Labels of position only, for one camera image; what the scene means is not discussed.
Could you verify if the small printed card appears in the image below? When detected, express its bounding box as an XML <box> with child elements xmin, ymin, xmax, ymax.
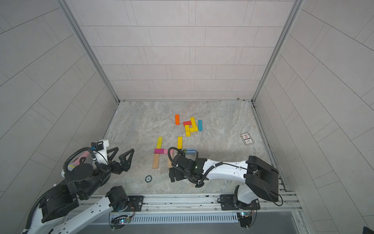
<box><xmin>240</xmin><ymin>133</ymin><xmax>254</xmax><ymax>146</ymax></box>

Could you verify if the pink microphone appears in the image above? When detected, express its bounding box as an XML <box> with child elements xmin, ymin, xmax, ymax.
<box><xmin>68</xmin><ymin>151</ymin><xmax>90</xmax><ymax>171</ymax></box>

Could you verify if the circuit board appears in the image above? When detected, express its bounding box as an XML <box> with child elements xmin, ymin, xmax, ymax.
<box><xmin>237</xmin><ymin>212</ymin><xmax>254</xmax><ymax>229</ymax></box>
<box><xmin>109</xmin><ymin>215</ymin><xmax>132</xmax><ymax>230</ymax></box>

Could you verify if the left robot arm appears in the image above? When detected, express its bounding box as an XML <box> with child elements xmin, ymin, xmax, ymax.
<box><xmin>22</xmin><ymin>140</ymin><xmax>136</xmax><ymax>234</ymax></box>

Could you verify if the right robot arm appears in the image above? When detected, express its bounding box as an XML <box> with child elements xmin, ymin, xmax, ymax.
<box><xmin>169</xmin><ymin>153</ymin><xmax>282</xmax><ymax>210</ymax></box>

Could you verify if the yellow block short vertical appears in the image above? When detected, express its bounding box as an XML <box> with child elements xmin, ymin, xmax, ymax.
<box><xmin>184</xmin><ymin>125</ymin><xmax>191</xmax><ymax>137</ymax></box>

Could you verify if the yellow block upper diagonal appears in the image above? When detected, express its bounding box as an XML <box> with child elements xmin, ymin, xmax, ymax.
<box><xmin>191</xmin><ymin>117</ymin><xmax>197</xmax><ymax>128</ymax></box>

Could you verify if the red block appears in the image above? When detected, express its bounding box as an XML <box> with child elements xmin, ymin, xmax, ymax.
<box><xmin>183</xmin><ymin>121</ymin><xmax>192</xmax><ymax>126</ymax></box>

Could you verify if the left circuit board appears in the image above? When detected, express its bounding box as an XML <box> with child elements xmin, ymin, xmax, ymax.
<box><xmin>109</xmin><ymin>215</ymin><xmax>132</xmax><ymax>230</ymax></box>

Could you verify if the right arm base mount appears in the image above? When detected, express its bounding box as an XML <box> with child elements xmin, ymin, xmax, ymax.
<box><xmin>217</xmin><ymin>194</ymin><xmax>261</xmax><ymax>211</ymax></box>

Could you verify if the teal block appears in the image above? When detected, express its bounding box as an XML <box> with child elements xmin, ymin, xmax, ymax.
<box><xmin>198</xmin><ymin>120</ymin><xmax>203</xmax><ymax>131</ymax></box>

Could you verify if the right circuit board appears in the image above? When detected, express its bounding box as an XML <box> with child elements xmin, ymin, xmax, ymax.
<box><xmin>237</xmin><ymin>212</ymin><xmax>254</xmax><ymax>229</ymax></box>

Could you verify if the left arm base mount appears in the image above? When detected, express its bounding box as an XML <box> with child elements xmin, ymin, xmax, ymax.
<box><xmin>114</xmin><ymin>196</ymin><xmax>144</xmax><ymax>212</ymax></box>

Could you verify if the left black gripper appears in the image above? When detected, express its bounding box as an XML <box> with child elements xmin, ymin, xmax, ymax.
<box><xmin>82</xmin><ymin>147</ymin><xmax>137</xmax><ymax>198</ymax></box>

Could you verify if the orange block top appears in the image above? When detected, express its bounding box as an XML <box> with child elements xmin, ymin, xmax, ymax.
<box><xmin>175</xmin><ymin>114</ymin><xmax>180</xmax><ymax>125</ymax></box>

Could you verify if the aluminium rail frame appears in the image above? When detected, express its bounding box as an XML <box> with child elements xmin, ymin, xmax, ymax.
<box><xmin>56</xmin><ymin>191</ymin><xmax>303</xmax><ymax>216</ymax></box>

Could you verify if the magenta block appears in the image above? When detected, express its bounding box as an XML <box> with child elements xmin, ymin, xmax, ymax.
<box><xmin>154</xmin><ymin>149</ymin><xmax>165</xmax><ymax>154</ymax></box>

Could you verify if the light blue block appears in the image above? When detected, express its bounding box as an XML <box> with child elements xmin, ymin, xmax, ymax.
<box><xmin>186</xmin><ymin>149</ymin><xmax>197</xmax><ymax>154</ymax></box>

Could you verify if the yellow block small horizontal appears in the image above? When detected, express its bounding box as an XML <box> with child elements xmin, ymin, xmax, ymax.
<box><xmin>190</xmin><ymin>127</ymin><xmax>199</xmax><ymax>133</ymax></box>

